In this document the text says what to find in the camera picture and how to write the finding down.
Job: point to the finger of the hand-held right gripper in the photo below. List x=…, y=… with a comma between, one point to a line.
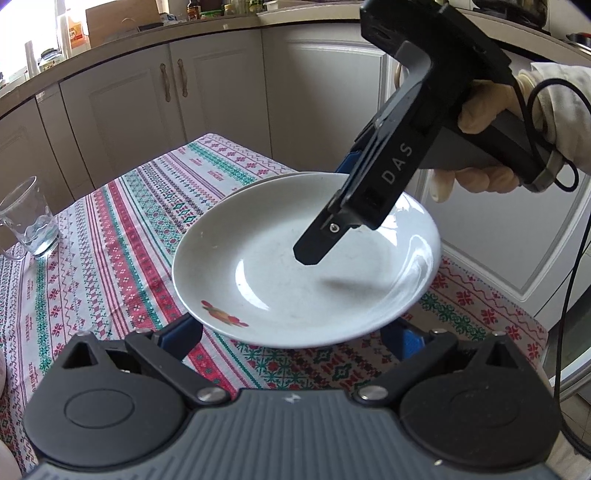
x=353, y=159
x=318, y=242

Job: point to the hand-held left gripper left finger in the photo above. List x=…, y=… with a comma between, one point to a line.
x=184, y=334

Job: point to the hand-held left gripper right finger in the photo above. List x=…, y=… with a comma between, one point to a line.
x=406, y=339

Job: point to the person's right hand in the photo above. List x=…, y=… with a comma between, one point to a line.
x=489, y=106

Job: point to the patterned tablecloth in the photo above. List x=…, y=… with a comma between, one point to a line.
x=115, y=258

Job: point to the white kitchen cabinets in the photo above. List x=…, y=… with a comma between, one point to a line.
x=221, y=92

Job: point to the clear glass mug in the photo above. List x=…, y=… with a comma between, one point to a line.
x=32, y=217

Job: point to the dark sauce bottle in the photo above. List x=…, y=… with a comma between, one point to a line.
x=194, y=7

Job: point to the grey kitchen countertop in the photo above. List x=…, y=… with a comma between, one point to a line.
x=152, y=46

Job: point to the brown cardboard box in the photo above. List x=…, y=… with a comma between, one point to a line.
x=122, y=23

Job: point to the orange label carton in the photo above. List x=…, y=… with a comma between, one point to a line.
x=76, y=34

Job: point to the glass jar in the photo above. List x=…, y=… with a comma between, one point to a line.
x=50, y=60

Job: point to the stack of plastic cups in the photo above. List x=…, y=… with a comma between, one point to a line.
x=31, y=60

